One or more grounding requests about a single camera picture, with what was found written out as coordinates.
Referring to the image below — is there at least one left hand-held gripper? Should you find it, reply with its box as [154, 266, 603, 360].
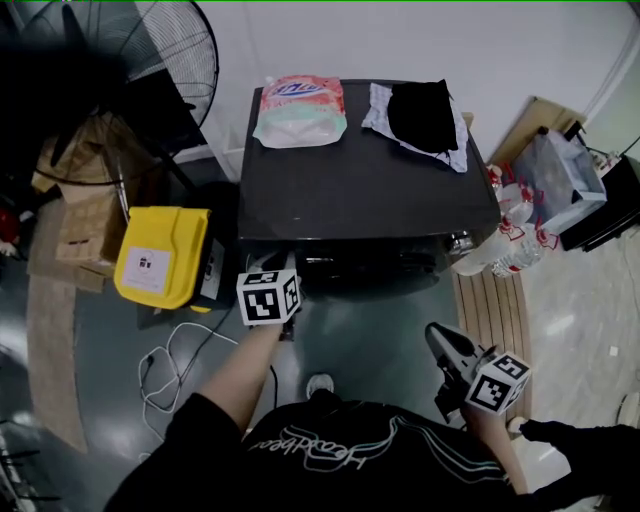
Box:
[235, 251, 304, 343]

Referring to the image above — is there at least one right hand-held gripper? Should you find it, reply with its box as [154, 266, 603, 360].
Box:
[425, 322, 533, 424]

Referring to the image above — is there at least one person's right forearm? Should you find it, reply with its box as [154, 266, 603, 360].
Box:
[458, 403, 530, 496]

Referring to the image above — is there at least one person's left forearm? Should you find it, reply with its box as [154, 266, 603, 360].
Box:
[197, 322, 282, 437]

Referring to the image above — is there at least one pink detergent refill pouch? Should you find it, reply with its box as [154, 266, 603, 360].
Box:
[252, 74, 349, 150]

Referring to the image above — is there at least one wooden slat floor mat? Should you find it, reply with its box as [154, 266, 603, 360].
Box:
[452, 272, 532, 422]

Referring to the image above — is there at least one large clear water bottle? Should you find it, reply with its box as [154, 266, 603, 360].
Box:
[452, 223, 525, 277]

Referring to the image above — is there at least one black washing machine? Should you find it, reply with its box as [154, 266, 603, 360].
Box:
[237, 78, 503, 304]

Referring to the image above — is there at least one yellow plastic case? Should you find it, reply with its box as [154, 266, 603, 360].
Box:
[113, 205, 229, 315]

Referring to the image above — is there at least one clear bottle with red cap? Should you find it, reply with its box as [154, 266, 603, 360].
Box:
[492, 228, 560, 280]
[499, 183, 547, 229]
[487, 164, 517, 200]

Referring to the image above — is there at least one person's left white shoe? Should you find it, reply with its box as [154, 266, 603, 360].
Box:
[305, 373, 336, 400]

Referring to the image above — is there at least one person's black printed t-shirt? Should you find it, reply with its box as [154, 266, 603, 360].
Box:
[102, 392, 640, 512]

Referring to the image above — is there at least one black cloth on white bag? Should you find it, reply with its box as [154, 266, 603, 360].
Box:
[360, 82, 470, 175]

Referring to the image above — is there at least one brown cardboard box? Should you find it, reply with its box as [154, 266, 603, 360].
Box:
[30, 113, 166, 201]
[53, 192, 132, 274]

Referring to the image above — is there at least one clear plastic storage box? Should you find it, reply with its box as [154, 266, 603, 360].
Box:
[512, 127, 609, 237]

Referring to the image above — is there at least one black flat box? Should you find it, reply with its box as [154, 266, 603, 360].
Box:
[559, 154, 640, 254]

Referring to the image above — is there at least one flat cardboard panel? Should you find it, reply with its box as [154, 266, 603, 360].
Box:
[487, 95, 587, 167]

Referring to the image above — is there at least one brown cardboard floor sheet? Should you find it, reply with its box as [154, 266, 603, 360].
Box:
[25, 199, 109, 455]

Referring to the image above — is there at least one red garment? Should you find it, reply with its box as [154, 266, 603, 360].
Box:
[0, 207, 22, 242]

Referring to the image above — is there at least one black power cable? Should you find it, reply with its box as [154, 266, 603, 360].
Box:
[137, 308, 237, 402]

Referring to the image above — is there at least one white power cable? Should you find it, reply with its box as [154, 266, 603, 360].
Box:
[138, 322, 242, 442]

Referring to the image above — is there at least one black pedestal fan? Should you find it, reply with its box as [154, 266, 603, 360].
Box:
[0, 0, 221, 194]

